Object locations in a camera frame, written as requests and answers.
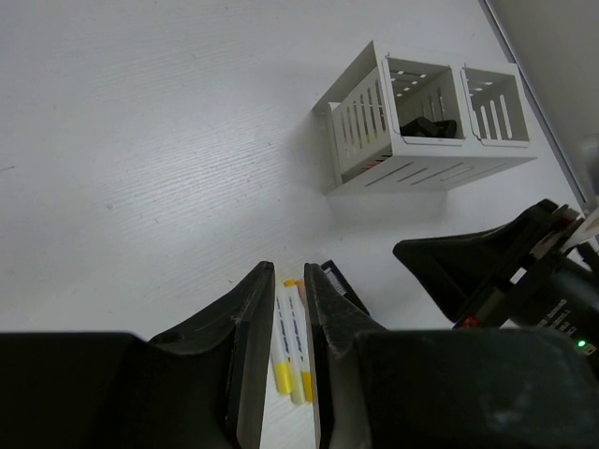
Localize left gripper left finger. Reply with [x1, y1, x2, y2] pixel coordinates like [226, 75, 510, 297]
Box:
[149, 262, 275, 448]

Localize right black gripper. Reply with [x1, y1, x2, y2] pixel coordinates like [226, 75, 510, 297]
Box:
[393, 199, 598, 355]

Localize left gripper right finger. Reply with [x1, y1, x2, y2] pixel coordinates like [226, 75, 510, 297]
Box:
[303, 263, 383, 448]

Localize yellow-green cap black marker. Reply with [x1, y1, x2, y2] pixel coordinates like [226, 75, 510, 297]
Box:
[359, 116, 458, 146]

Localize white slotted desk organizer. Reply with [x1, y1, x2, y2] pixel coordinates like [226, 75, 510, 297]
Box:
[314, 42, 537, 196]

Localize orange-yellow cap white pen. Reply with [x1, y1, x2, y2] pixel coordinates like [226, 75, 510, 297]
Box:
[282, 280, 313, 405]

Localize yellow cap white pen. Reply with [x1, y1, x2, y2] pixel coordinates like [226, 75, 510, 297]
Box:
[271, 284, 294, 395]

